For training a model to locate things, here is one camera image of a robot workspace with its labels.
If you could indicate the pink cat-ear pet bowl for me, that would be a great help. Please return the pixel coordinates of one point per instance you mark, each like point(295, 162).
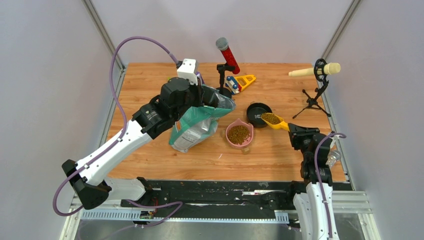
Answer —
point(240, 122)

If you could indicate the yellow orange toy triangle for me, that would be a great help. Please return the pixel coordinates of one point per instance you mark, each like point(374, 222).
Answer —
point(245, 81)

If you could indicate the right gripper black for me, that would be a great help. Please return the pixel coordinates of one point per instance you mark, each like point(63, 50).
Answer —
point(297, 132)

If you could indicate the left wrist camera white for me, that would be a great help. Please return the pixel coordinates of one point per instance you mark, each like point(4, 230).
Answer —
point(188, 70)

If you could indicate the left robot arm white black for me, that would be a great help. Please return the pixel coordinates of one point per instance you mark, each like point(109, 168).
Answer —
point(89, 176)

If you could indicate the black round-base mic stand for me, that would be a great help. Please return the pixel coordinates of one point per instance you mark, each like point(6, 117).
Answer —
point(221, 68)

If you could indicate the cream microphone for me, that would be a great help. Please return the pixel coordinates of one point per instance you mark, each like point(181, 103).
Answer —
point(326, 69)

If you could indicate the red glitter microphone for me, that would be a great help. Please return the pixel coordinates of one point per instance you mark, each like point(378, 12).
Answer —
point(222, 44)

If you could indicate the small wooden block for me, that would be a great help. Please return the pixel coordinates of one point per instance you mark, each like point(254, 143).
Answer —
point(245, 150)

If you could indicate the yellow scoop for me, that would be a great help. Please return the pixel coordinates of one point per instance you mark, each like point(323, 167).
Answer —
point(274, 121)

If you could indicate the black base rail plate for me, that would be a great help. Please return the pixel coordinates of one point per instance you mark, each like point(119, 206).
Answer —
point(205, 199)

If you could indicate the purple metronome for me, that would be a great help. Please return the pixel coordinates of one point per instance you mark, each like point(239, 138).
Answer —
point(200, 78)

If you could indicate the green pet food bag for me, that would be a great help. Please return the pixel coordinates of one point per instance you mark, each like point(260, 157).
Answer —
point(198, 124)

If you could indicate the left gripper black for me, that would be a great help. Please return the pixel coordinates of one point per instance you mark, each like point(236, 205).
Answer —
point(198, 90)

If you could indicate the silver glitter microphone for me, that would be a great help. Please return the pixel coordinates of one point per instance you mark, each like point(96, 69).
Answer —
point(333, 157)

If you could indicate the brown pet food kibble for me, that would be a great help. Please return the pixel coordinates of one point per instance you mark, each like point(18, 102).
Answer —
point(238, 134)

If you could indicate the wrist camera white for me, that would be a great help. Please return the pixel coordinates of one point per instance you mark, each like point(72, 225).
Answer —
point(188, 70)
point(333, 139)

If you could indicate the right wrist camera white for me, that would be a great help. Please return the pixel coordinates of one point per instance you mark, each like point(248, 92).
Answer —
point(333, 139)

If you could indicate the blue white toy car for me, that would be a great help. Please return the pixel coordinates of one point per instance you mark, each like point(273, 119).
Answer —
point(233, 85)

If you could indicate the black pet bowl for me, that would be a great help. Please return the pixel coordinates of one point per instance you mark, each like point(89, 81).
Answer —
point(254, 113)

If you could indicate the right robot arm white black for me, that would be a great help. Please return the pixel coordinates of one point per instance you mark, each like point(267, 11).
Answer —
point(312, 198)

